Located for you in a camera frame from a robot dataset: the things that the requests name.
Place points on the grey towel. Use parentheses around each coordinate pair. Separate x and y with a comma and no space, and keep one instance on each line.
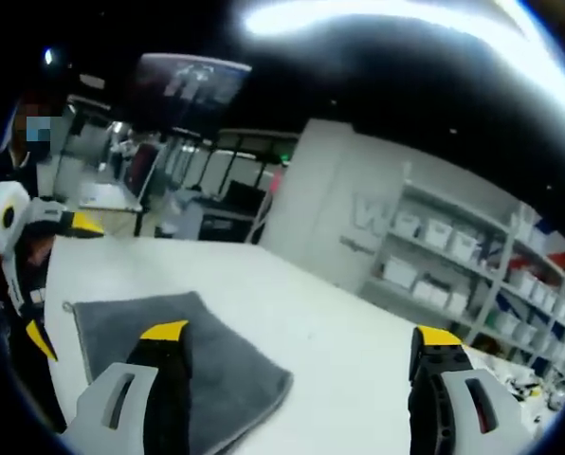
(235,374)

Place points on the white background desk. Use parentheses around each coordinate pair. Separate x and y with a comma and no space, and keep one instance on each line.
(109,196)

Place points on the white-framed computer monitor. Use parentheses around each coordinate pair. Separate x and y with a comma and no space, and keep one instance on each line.
(145,170)

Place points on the grey metal shelving unit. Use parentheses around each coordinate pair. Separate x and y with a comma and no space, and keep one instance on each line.
(496,284)

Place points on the row of white storage boxes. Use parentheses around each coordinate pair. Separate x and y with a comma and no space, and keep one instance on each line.
(443,237)

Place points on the large black hanging monitor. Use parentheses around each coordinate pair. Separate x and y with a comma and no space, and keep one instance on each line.
(192,87)

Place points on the pink tag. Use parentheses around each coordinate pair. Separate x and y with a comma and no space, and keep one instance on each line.
(277,182)

